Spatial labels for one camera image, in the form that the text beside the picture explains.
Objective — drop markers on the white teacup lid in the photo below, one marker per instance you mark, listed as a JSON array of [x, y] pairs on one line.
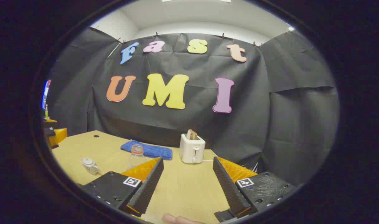
[[88, 161]]

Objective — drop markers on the clear plastic water bottle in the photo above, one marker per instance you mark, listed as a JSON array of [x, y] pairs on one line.
[[136, 158]]

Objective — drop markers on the blue towel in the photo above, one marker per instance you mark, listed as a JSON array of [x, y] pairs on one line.
[[152, 150]]

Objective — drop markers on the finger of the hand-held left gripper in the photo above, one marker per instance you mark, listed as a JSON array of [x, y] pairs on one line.
[[60, 135], [51, 123]]

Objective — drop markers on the white square teacup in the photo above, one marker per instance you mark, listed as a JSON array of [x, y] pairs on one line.
[[91, 168]]

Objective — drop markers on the toast slice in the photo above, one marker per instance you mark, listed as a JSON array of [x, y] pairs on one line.
[[192, 134]]

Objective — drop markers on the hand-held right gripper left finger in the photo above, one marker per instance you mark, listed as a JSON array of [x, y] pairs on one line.
[[149, 186]]

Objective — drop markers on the white toaster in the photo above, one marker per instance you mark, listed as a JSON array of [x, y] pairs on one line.
[[191, 149]]

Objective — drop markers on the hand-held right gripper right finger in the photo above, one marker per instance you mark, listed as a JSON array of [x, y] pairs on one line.
[[229, 189]]

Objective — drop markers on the computer monitor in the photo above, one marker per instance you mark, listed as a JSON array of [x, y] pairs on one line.
[[46, 93]]

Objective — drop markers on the green bottle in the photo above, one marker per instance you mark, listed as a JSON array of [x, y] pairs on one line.
[[46, 112]]

